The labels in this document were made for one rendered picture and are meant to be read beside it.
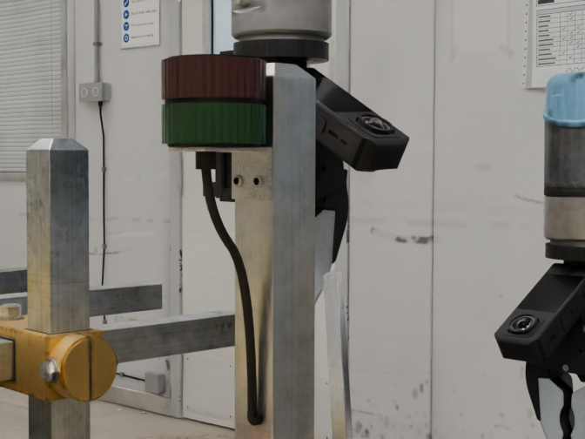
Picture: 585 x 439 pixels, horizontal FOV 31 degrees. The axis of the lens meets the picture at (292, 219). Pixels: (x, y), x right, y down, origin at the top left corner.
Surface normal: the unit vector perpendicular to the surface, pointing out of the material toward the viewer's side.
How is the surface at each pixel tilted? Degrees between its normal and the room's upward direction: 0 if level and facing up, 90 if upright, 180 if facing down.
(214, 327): 90
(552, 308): 32
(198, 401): 90
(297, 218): 90
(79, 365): 90
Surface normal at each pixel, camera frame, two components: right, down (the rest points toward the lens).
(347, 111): 0.32, -0.84
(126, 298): 0.69, 0.04
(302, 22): 0.40, 0.05
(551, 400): -0.73, 0.04
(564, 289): -0.38, -0.83
